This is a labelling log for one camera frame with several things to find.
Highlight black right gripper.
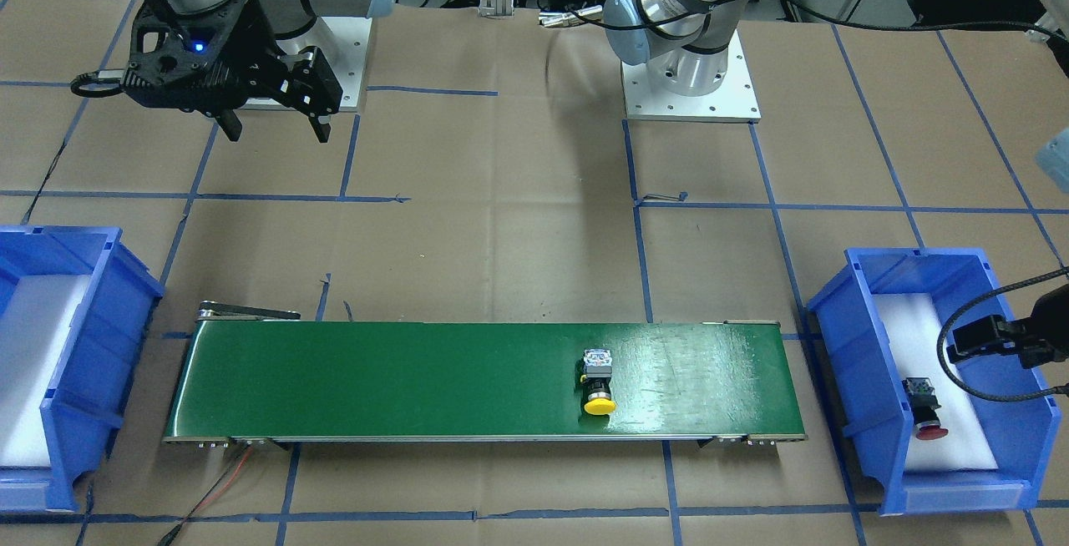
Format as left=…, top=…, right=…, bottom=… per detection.
left=121, top=0, right=342, bottom=144

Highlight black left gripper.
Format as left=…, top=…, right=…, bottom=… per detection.
left=946, top=285, right=1068, bottom=370

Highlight red mushroom push button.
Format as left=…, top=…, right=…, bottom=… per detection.
left=902, top=377, right=950, bottom=441

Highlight yellow mushroom push button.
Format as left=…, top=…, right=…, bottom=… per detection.
left=578, top=348, right=617, bottom=416

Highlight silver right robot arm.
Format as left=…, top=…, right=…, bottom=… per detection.
left=97, top=0, right=396, bottom=143

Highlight blue bin at right arm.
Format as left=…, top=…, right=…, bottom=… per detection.
left=1, top=225, right=164, bottom=513

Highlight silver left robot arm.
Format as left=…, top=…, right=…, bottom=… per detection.
left=595, top=0, right=1066, bottom=372

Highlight white foam pad bin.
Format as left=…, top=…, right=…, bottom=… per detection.
left=1, top=275, right=90, bottom=468
left=870, top=291, right=1000, bottom=473

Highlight green conveyor belt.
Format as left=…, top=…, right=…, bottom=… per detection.
left=162, top=319, right=806, bottom=442

